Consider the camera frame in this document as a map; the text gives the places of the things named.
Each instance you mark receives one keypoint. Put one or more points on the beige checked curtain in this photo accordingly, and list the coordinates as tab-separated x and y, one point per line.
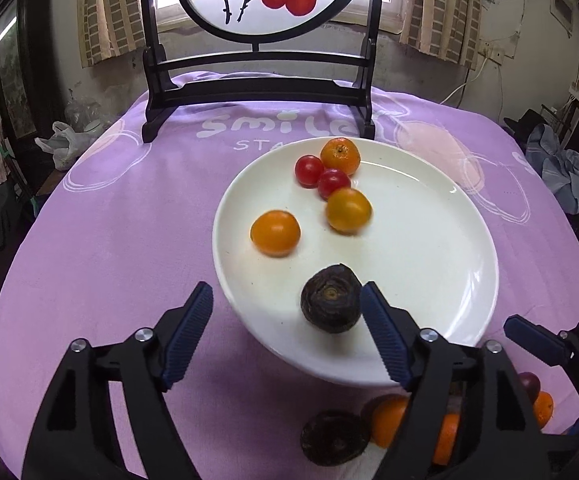
444	5
109	10

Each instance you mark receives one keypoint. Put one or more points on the black painted table screen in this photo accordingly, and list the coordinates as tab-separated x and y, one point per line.
259	87

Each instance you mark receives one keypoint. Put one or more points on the dark wooden glass door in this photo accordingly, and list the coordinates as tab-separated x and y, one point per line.
14	85

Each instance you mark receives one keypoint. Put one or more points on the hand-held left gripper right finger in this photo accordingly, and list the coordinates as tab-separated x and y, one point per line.
387	340

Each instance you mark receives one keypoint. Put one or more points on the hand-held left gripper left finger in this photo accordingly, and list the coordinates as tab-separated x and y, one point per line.
189	335

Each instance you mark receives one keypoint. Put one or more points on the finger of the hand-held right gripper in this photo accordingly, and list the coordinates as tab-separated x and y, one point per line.
534	337

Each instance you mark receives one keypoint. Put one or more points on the white plastic bag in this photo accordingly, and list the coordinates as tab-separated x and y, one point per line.
64	145

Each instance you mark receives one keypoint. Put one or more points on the white round plate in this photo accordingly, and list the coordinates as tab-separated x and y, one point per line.
419	240

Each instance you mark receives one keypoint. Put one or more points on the purple printed tablecloth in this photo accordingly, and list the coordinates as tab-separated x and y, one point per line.
119	240

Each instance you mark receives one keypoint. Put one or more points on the white wall socket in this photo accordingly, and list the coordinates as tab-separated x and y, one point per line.
494	55

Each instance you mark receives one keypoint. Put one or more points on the black hat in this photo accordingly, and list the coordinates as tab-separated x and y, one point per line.
527	122

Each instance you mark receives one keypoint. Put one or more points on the orange cherry tomato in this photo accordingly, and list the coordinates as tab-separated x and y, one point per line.
348	210
275	233

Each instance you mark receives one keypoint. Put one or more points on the dark water chestnut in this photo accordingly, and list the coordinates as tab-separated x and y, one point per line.
334	437
329	300

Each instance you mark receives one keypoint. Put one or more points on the blue clothes pile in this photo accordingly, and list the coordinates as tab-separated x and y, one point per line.
564	170

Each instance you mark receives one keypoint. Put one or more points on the clear plastic bag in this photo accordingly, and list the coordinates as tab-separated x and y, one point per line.
82	110

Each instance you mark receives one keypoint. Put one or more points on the red cherry tomato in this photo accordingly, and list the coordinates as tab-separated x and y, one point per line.
333	184
309	170

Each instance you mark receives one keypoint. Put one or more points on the framed wall notice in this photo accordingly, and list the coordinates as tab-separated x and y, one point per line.
563	7

